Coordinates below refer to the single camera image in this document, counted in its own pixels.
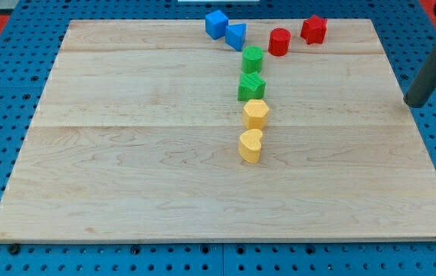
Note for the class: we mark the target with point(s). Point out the red star block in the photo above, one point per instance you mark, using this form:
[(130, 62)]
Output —
[(314, 29)]

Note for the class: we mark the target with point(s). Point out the green star block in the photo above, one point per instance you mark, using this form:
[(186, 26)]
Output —
[(251, 86)]

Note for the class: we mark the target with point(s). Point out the wooden board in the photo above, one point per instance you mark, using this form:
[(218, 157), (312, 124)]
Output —
[(135, 140)]

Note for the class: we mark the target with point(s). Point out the green cylinder block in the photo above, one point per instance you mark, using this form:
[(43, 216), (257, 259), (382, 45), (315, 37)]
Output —
[(252, 59)]

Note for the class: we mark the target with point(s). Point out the blue cube block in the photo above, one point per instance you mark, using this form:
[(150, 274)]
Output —
[(215, 24)]

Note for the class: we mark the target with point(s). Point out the grey cylindrical pointer tool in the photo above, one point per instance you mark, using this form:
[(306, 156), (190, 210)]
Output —
[(424, 84)]

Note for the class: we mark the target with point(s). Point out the blue triangle block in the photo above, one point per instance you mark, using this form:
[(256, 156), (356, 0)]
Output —
[(235, 36)]

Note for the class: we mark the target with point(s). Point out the red cylinder block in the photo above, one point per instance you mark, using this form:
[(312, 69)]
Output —
[(279, 41)]

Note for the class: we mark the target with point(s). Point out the yellow heart block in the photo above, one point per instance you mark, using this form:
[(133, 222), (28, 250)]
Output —
[(250, 145)]

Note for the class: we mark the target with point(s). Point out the yellow hexagon block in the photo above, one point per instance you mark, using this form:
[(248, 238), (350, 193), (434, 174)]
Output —
[(255, 114)]

